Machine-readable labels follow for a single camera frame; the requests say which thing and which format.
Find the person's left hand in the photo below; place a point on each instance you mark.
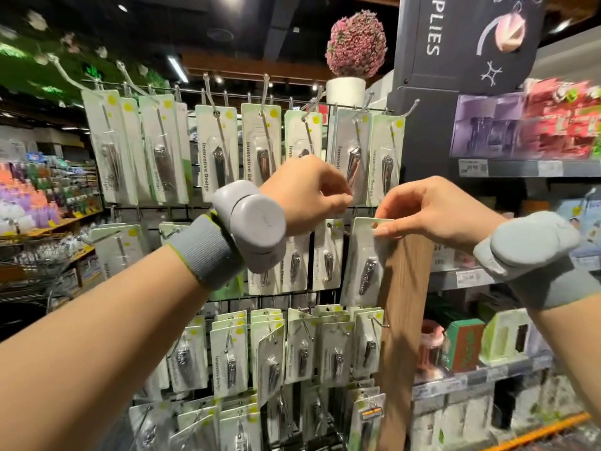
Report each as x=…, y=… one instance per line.
x=305, y=194

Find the person's right hand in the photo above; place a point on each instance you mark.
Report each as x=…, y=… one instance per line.
x=437, y=213

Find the rows of hung nail clipper packs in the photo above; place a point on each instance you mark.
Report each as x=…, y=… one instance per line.
x=225, y=164

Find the white carded nail clipper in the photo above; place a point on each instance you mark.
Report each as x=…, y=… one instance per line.
x=366, y=272

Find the grey kitchenware shelf unit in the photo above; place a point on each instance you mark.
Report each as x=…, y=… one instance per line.
x=526, y=169

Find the pink mugs on shelf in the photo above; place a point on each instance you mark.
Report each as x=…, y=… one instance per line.
x=430, y=344

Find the wooden laundry shelf unit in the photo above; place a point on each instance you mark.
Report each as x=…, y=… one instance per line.
x=56, y=225

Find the empty silver shopping cart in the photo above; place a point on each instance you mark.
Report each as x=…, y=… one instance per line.
x=28, y=272

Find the grey wrist tracker band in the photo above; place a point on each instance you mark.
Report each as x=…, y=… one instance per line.
x=535, y=253
x=244, y=225

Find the purple boxed appliance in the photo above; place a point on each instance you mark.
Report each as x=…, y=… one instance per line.
x=486, y=126

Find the teal orange box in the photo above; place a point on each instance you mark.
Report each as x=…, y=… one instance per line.
x=465, y=344

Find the green white box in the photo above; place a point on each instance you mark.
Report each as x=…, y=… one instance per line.
x=507, y=335

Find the blue cartoon box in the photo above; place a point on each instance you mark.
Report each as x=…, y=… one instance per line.
x=584, y=225

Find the pink flowers in white pot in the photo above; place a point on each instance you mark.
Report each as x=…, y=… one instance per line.
x=357, y=47

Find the row of pink red packs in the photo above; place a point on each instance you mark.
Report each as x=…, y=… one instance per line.
x=563, y=117

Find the dark hanging aisle sign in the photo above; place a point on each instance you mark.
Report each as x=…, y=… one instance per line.
x=451, y=42

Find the row of pastel laundry bottles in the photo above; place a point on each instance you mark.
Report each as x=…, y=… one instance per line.
x=38, y=197

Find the green hanging ceiling decor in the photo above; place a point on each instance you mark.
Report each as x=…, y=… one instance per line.
x=66, y=61

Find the wooden post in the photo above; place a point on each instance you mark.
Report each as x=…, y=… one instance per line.
x=404, y=314

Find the wooden ceiling frame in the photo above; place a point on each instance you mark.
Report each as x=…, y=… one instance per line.
x=244, y=65

